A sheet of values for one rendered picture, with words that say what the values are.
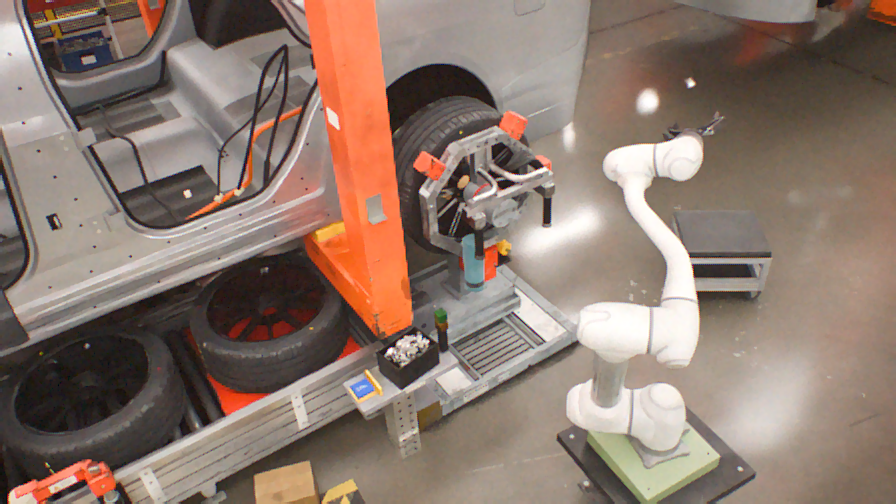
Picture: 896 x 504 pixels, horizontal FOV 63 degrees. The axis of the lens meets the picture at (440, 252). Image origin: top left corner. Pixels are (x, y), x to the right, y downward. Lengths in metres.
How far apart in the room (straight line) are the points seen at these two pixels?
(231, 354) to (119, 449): 0.52
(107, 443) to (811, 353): 3.01
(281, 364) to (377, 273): 0.60
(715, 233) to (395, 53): 1.80
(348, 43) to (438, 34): 0.87
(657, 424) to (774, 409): 1.01
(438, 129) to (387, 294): 0.68
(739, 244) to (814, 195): 1.19
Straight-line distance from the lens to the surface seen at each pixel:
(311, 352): 3.07
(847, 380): 3.75
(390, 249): 2.68
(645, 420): 2.61
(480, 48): 3.23
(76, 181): 2.77
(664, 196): 4.64
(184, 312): 3.61
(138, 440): 3.04
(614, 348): 2.08
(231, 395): 3.23
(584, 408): 2.58
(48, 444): 3.05
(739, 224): 3.90
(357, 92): 2.33
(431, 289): 3.56
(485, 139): 2.92
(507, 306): 3.57
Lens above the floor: 2.58
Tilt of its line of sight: 39 degrees down
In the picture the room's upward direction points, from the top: 5 degrees counter-clockwise
